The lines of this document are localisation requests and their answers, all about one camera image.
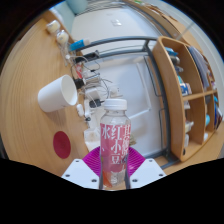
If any white cup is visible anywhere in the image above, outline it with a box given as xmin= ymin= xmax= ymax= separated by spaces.
xmin=37 ymin=74 xmax=79 ymax=113

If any blue white-capped tube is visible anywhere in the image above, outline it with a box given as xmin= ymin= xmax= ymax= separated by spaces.
xmin=68 ymin=38 xmax=91 ymax=52

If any small round white jar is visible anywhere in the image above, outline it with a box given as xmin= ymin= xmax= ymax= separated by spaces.
xmin=55 ymin=29 xmax=70 ymax=45
xmin=45 ymin=19 xmax=62 ymax=34

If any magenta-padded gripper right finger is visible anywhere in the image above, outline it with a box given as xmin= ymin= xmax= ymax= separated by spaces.
xmin=125 ymin=146 xmax=167 ymax=190

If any wooden shelf unit with items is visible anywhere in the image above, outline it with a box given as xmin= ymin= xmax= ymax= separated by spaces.
xmin=151 ymin=35 xmax=224 ymax=163

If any white power strip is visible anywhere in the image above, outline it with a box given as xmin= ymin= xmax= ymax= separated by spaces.
xmin=84 ymin=86 xmax=104 ymax=104

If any flat round red coaster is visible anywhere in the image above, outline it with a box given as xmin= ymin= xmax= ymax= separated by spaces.
xmin=52 ymin=130 xmax=72 ymax=160

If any small white oval case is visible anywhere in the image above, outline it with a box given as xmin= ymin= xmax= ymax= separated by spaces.
xmin=75 ymin=103 xmax=85 ymax=118

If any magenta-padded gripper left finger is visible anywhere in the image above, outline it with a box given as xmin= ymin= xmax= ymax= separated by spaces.
xmin=61 ymin=146 xmax=102 ymax=190

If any clear pink-labelled drink bottle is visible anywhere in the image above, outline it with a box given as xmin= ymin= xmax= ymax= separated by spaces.
xmin=99 ymin=98 xmax=132 ymax=190

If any black upright device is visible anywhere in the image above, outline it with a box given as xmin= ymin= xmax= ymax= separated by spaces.
xmin=74 ymin=50 xmax=100 ymax=64

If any teal bed cushion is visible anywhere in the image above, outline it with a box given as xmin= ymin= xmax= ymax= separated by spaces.
xmin=64 ymin=0 xmax=88 ymax=15

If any grey metal desk frame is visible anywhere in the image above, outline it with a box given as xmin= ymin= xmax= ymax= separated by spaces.
xmin=68 ymin=35 xmax=181 ymax=168

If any long wooden wall shelf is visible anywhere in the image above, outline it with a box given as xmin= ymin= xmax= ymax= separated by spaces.
xmin=123 ymin=0 xmax=188 ymax=38

